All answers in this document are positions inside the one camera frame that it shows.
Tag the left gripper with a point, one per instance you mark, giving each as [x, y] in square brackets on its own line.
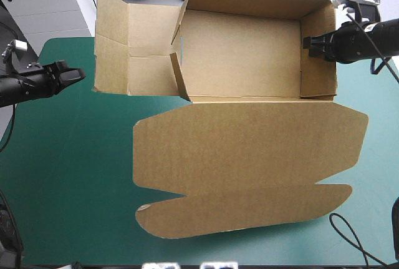
[37, 83]

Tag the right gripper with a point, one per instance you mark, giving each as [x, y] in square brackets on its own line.
[350, 44]

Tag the brown cardboard box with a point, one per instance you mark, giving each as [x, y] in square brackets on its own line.
[249, 150]

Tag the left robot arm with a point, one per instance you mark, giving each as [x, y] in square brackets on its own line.
[7, 89]

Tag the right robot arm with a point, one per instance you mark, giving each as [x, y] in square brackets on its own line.
[386, 38]

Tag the white drawer cabinet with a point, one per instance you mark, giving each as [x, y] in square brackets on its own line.
[46, 13]

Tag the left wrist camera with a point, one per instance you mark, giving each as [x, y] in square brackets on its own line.
[20, 45]

